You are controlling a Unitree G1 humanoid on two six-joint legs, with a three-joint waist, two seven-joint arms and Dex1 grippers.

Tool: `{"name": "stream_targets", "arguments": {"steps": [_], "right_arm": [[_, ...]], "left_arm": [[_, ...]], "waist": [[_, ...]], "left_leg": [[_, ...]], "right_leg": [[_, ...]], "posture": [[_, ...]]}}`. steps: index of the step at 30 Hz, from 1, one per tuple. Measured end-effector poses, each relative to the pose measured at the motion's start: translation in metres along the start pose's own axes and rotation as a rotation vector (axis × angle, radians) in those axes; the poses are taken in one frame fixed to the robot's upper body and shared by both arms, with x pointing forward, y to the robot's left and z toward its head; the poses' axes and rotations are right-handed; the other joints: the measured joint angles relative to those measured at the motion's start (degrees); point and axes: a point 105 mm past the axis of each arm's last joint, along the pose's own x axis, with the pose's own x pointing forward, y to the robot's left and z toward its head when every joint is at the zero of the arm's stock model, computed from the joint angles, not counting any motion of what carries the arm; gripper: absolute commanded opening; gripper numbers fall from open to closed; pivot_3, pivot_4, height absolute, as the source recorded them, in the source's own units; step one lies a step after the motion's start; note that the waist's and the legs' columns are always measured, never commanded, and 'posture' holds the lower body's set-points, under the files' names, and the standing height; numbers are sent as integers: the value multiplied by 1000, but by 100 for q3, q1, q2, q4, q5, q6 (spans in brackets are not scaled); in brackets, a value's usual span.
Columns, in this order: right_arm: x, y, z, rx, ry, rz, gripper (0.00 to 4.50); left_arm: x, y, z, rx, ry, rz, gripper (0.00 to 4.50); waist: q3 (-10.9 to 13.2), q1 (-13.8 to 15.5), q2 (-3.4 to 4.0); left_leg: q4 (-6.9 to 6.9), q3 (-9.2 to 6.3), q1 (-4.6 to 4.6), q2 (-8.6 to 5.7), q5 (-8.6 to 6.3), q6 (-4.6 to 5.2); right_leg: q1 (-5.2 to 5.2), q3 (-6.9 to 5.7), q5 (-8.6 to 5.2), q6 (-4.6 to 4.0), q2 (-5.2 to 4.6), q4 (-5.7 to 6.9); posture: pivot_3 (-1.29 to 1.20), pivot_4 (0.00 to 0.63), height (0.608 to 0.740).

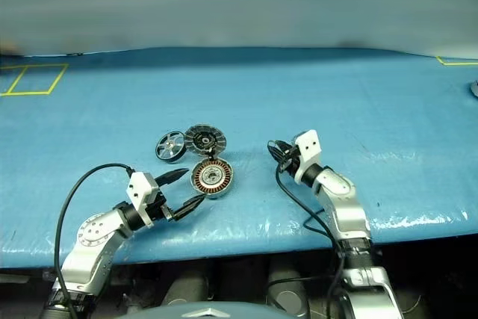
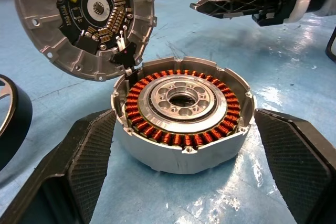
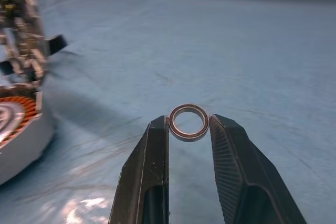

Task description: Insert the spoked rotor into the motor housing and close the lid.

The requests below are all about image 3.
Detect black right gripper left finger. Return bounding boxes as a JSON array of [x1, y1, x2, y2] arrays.
[[108, 115, 170, 224]]

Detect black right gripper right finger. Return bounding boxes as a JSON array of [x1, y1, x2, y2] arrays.
[[209, 113, 308, 224]]

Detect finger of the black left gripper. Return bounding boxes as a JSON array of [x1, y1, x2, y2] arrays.
[[48, 34, 68, 57], [0, 60, 15, 76]]

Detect silver round motor lid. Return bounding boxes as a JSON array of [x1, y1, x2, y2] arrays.
[[0, 0, 51, 96]]

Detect silver bearing ring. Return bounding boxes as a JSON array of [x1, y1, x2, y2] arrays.
[[167, 104, 210, 142]]

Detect silver motor housing copper windings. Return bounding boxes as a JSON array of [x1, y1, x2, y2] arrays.
[[0, 83, 56, 186]]

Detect blue table cover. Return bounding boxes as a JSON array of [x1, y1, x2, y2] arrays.
[[0, 0, 336, 224]]

